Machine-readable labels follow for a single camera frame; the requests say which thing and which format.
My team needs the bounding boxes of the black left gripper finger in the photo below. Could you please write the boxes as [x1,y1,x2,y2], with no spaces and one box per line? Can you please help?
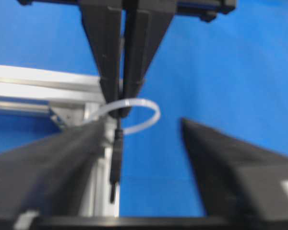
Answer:
[0,120,105,230]
[181,118,288,230]

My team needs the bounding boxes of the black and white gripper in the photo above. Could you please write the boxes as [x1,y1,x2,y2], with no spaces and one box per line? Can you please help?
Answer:
[15,0,238,118]

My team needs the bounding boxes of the black triangular left gripper finger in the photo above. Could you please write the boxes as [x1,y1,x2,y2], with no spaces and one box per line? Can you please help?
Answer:
[78,0,122,103]

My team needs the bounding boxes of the aluminium corner bracket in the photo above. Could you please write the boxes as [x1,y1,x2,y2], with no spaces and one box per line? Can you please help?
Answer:
[49,106,67,130]

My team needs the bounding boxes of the aluminium extrusion frame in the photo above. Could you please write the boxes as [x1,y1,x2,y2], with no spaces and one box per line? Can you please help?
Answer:
[0,65,120,217]

